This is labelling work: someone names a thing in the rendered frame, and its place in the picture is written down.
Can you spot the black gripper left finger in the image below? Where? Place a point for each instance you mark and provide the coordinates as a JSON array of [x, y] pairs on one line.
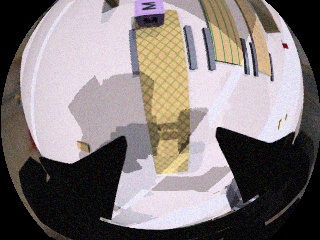
[[95, 177]]

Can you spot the yellow strip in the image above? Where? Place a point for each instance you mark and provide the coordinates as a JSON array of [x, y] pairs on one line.
[[164, 82]]

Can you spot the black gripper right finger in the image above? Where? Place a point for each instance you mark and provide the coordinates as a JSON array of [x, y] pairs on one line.
[[251, 160]]

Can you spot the purple letter block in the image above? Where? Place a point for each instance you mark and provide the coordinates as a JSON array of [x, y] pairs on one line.
[[149, 12]]

